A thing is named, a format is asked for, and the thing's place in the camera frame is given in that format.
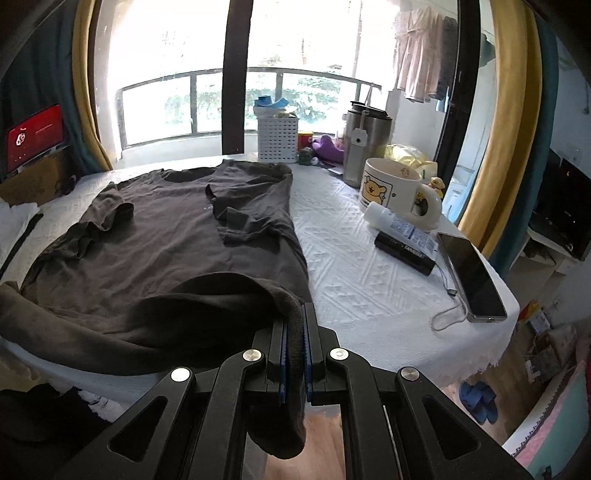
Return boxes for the dark grey t-shirt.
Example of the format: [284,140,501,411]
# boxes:
[1,160,311,459]

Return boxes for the white textured bedspread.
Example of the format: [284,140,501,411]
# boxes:
[1,157,519,405]

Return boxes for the black rectangular case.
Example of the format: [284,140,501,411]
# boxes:
[374,232,436,276]

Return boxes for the white lotion tube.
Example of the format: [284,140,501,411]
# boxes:
[363,202,439,261]

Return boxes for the smartphone with dark screen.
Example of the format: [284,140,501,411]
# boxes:
[438,233,507,323]

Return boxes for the blue slippers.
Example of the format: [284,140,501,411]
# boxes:
[459,381,499,425]

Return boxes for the white bear mug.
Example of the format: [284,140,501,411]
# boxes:
[359,158,442,231]

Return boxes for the purple plush toy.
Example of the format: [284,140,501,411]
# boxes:
[311,135,344,164]

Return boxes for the red yellow can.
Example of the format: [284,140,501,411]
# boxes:
[297,132,314,151]

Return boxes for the yellow plastic bag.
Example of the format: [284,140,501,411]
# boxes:
[385,144,438,181]

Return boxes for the white perforated basket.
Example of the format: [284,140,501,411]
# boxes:
[257,113,298,164]

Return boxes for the stainless steel thermos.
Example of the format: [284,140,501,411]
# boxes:
[342,101,393,188]

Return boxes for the balcony railing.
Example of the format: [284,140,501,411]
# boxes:
[115,66,382,150]

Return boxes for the blue cloth in basket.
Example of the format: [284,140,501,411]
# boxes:
[253,95,290,109]

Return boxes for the cardboard box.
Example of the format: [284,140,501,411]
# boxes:
[1,149,78,206]

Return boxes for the white pillow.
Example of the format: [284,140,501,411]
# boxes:
[0,199,40,264]

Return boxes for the hanging dark garment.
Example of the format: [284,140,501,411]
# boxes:
[435,17,458,100]

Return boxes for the hanging pink garment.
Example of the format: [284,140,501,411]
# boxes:
[394,6,444,103]

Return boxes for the red screen tablet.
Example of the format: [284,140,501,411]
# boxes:
[6,105,66,174]

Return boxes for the right yellow curtain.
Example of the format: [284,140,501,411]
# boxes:
[459,0,542,257]

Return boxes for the yellow curtain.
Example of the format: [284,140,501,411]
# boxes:
[71,0,112,171]
[459,0,542,257]

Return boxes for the left yellow curtain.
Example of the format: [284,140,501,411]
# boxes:
[71,0,112,171]

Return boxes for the grey phone lanyard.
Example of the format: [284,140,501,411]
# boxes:
[430,250,470,332]

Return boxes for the dark window frame post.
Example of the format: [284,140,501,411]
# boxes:
[221,0,253,155]

